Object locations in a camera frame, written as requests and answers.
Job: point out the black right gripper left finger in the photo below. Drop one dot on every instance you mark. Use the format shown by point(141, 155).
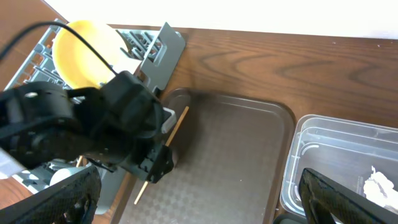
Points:
point(72, 200)

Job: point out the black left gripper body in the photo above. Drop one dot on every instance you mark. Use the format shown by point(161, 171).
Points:
point(124, 121)

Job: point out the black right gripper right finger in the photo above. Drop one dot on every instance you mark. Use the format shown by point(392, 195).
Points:
point(325, 200)

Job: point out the white ribbed cup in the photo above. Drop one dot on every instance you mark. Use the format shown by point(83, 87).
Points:
point(64, 174)

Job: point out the wooden chopstick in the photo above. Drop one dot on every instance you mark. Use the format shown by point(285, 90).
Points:
point(79, 161)
point(168, 142)

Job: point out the yellow round plate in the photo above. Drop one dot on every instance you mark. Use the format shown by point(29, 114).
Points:
point(76, 64)

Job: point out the pale pink bowl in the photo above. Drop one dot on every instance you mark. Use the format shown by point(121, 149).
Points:
point(126, 64)

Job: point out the clear plastic waste bin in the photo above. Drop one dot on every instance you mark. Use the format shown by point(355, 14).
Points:
point(346, 151)

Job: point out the crumpled white tissue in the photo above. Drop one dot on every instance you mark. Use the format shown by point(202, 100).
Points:
point(380, 190)

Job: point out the grey plastic dish rack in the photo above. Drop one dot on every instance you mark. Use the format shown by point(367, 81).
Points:
point(159, 52)

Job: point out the dark brown serving tray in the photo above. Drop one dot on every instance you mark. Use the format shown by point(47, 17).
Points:
point(231, 157)

